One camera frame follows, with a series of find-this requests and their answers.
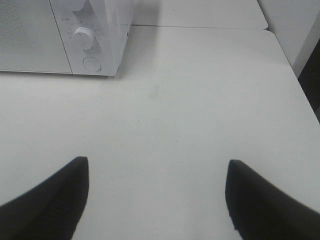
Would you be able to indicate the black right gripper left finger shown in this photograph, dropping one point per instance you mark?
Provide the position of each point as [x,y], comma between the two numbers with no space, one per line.
[52,209]

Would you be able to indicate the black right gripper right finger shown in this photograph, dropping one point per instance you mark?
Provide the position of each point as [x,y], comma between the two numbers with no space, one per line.
[261,211]

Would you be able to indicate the white microwave oven body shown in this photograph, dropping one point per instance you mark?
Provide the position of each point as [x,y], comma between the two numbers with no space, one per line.
[110,21]

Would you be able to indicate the round white door button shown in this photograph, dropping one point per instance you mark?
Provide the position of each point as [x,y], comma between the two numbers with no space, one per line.
[92,64]

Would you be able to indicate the white microwave door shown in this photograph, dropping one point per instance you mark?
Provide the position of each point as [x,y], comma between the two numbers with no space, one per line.
[29,38]

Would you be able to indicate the white microwave knob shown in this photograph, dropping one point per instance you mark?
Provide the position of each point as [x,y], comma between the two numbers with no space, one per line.
[84,38]
[78,5]

